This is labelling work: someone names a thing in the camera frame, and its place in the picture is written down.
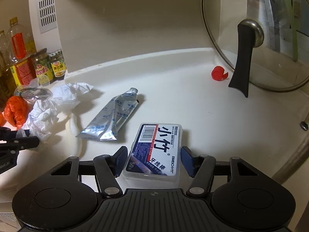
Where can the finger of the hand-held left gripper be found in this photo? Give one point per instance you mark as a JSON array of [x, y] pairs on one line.
[[24, 143], [7, 133]]

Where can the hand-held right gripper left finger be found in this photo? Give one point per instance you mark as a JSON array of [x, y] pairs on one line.
[[120, 160]]

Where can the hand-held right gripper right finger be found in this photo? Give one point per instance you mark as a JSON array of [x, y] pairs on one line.
[[187, 160]]

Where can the white paper towel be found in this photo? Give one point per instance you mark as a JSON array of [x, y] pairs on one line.
[[41, 118]]

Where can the clear floss pick box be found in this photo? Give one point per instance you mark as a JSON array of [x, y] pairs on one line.
[[157, 147]]

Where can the silver foil packet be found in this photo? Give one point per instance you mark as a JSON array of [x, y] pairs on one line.
[[111, 116]]

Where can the red bottle cap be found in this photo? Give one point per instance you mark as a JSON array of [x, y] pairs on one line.
[[218, 73]]

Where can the orange plastic bag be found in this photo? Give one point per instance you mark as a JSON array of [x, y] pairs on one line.
[[15, 111]]

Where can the clear plastic wrapper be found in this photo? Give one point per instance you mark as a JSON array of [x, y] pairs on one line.
[[33, 93]]

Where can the dark oil bottle blue label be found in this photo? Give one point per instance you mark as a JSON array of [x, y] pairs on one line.
[[4, 77]]

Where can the clear plastic cup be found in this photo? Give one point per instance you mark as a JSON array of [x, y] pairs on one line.
[[44, 81]]

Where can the large crumpled white tissue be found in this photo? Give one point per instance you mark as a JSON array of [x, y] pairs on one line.
[[70, 94]]

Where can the large green pickle jar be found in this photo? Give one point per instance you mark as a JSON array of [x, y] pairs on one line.
[[41, 65]]

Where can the small bean paste jar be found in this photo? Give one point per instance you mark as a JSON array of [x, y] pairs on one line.
[[57, 65]]

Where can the glass pot lid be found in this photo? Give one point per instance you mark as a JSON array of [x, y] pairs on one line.
[[243, 53]]

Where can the wall vent grille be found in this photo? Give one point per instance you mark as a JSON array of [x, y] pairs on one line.
[[47, 4]]

